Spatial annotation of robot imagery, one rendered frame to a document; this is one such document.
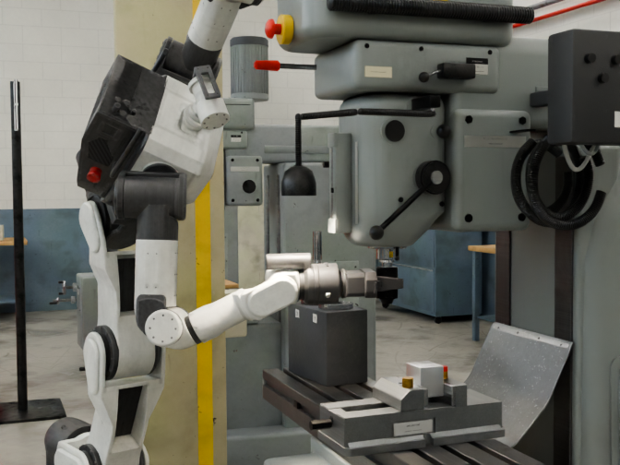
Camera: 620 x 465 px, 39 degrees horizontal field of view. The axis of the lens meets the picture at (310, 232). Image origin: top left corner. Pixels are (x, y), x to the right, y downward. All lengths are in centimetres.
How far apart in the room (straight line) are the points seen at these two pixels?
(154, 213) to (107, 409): 64
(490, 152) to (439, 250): 730
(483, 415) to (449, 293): 748
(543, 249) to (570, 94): 48
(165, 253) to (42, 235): 888
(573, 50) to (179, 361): 231
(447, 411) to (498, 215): 43
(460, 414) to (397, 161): 52
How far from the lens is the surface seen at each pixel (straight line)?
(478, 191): 188
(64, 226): 1076
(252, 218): 1028
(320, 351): 223
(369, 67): 177
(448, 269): 924
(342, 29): 176
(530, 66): 197
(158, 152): 198
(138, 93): 205
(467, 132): 186
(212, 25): 212
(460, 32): 187
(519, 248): 214
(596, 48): 174
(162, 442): 365
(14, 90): 576
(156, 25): 356
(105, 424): 240
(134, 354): 231
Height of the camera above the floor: 144
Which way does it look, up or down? 3 degrees down
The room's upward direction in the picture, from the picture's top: straight up
